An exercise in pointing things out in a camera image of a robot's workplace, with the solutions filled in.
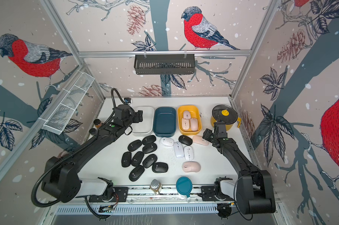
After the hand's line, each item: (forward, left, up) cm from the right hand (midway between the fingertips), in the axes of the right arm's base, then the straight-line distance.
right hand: (208, 132), depth 90 cm
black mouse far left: (-18, +51, -5) cm, 55 cm away
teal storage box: (+12, +30, -6) cm, 33 cm away
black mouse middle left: (-17, +45, -6) cm, 49 cm away
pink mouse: (-3, +5, -6) cm, 8 cm away
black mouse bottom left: (-26, +44, -5) cm, 51 cm away
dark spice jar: (-3, +76, +3) cm, 76 cm away
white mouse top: (-5, +28, -6) cm, 29 cm away
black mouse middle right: (-18, +37, -5) cm, 42 cm away
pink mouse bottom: (-21, +12, -5) cm, 25 cm away
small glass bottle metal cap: (-34, +30, +3) cm, 45 cm away
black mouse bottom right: (-22, +30, -5) cm, 38 cm away
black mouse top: (-4, +40, -5) cm, 40 cm away
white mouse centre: (-11, +19, -6) cm, 23 cm away
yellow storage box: (+20, +7, -5) cm, 22 cm away
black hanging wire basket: (+48, +32, +21) cm, 61 cm away
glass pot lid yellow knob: (+11, -11, +7) cm, 17 cm away
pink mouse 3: (+17, +14, -3) cm, 22 cm away
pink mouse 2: (+10, +15, -5) cm, 18 cm away
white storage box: (+6, +43, -5) cm, 44 cm away
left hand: (+6, +45, +15) cm, 48 cm away
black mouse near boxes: (-3, +15, -6) cm, 16 cm away
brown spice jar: (+3, +75, +3) cm, 75 cm away
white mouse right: (-12, +13, -6) cm, 19 cm away
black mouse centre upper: (-10, +38, -5) cm, 40 cm away
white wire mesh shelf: (-4, +91, +15) cm, 92 cm away
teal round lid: (-32, +16, -1) cm, 36 cm away
